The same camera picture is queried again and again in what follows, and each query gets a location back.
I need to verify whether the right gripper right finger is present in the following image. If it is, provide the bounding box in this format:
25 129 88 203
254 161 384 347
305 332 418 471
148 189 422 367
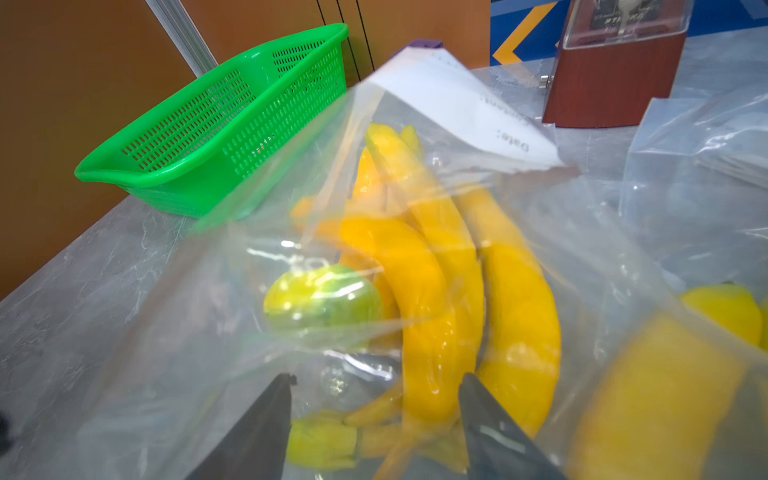
458 373 566 480

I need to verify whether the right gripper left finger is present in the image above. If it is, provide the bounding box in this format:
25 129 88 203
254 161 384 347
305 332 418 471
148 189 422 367
188 373 297 480

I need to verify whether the yellow banana bunch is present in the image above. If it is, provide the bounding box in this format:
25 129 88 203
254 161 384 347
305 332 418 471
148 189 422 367
567 314 748 479
263 124 561 479

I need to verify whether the clear zip-top bag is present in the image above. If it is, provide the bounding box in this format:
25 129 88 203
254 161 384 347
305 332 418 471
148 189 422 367
1 48 693 479
596 85 767 479

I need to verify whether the green plastic basket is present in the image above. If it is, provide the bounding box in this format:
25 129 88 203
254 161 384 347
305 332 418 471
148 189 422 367
74 23 349 218

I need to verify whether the brown wooden metronome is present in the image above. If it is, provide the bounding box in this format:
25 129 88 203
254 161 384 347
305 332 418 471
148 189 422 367
542 1 694 129

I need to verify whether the purple cube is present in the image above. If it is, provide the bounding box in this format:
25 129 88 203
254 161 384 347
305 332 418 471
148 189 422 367
393 39 444 56

